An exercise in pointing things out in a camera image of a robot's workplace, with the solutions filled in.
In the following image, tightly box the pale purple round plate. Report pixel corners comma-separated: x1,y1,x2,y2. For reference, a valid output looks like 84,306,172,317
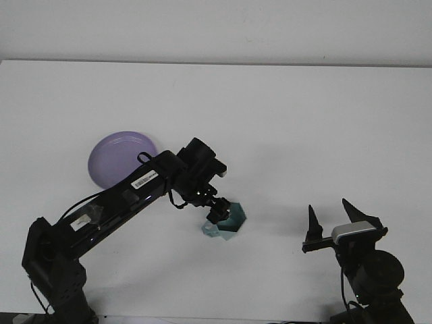
87,130,159,190

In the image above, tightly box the pale blue hexagonal cup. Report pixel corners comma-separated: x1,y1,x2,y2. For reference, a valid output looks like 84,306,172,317
201,201,249,242

